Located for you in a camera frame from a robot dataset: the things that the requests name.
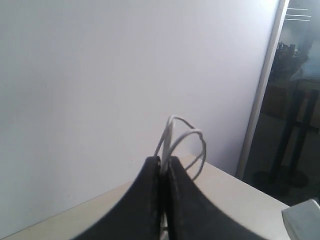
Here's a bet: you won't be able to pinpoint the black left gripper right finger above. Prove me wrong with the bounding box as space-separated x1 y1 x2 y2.
166 156 253 240

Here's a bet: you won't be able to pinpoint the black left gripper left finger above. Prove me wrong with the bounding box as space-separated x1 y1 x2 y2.
74 156 162 240

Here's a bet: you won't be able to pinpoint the white wired earphones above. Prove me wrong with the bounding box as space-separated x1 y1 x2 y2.
154 114 208 181

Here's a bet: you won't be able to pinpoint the black stanchion stand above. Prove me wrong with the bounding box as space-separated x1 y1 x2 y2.
252 89 320 197

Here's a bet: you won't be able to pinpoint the white partition frame post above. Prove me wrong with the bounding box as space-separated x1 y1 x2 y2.
235 0 290 180

